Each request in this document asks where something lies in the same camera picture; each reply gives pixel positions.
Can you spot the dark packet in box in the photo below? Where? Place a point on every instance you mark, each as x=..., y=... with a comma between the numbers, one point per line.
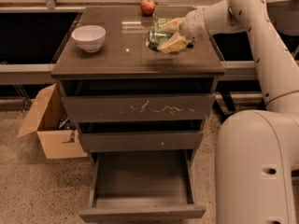
x=66, y=124

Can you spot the white ceramic bowl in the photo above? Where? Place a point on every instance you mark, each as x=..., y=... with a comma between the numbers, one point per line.
x=90, y=38

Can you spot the grey drawer cabinet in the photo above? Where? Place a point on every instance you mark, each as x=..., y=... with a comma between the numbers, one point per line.
x=125, y=55

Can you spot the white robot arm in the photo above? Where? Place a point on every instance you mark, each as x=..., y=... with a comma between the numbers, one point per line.
x=256, y=150

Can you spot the grey top drawer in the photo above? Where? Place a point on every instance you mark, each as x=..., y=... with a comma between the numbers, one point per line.
x=109, y=100

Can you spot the red apple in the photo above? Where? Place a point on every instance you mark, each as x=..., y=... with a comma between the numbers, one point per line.
x=147, y=7

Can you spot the grey drawer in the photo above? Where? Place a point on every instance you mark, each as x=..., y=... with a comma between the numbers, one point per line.
x=141, y=135
x=141, y=185
x=109, y=100

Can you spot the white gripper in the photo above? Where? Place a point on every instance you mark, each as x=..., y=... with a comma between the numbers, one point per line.
x=192, y=25

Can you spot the green chip bag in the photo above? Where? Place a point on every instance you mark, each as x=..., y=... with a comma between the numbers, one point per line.
x=178, y=40

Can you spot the open cardboard box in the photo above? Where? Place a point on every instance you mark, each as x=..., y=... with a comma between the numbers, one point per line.
x=43, y=119

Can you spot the grey bottom drawer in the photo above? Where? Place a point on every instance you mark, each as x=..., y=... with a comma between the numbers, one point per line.
x=141, y=185

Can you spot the green soda can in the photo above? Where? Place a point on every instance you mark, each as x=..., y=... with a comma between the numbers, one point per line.
x=155, y=39

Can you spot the grey middle drawer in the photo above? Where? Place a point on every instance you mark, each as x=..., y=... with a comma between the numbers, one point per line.
x=141, y=135

